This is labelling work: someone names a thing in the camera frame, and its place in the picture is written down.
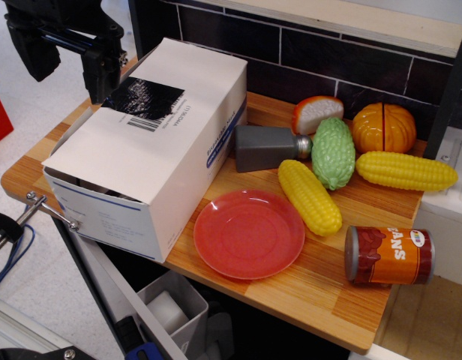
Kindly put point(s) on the metal table clamp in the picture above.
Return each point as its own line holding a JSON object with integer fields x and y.
{"x": 11, "y": 230}

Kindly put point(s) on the toy beans can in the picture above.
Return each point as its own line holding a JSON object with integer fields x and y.
{"x": 386, "y": 255}

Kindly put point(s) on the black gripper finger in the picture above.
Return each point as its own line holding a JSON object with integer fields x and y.
{"x": 102, "y": 63}
{"x": 39, "y": 56}

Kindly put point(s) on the grey toy shaker bottle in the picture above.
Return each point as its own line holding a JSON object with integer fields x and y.
{"x": 264, "y": 148}

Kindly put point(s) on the orange toy pumpkin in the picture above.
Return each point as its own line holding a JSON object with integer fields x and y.
{"x": 384, "y": 127}

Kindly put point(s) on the yellow toy corn right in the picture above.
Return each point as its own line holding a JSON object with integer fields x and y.
{"x": 405, "y": 172}

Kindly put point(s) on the yellow toy corn front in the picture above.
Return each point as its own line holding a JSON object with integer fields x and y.
{"x": 309, "y": 197}

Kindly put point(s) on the toy cheese wedge red rind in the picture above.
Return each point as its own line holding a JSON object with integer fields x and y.
{"x": 310, "y": 112}

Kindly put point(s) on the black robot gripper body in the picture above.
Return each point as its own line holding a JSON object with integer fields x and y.
{"x": 84, "y": 17}

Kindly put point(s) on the yellow toy corn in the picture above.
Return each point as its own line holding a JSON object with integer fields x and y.
{"x": 405, "y": 172}
{"x": 309, "y": 197}

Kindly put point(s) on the green toy bitter gourd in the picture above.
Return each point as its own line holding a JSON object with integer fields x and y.
{"x": 333, "y": 154}

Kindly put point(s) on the white cardboard box with tape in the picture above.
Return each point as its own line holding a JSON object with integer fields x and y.
{"x": 132, "y": 173}

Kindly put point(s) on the red plastic plate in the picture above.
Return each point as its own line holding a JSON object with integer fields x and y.
{"x": 249, "y": 234}

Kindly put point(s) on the grey plastic bin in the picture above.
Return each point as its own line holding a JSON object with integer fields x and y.
{"x": 180, "y": 310}

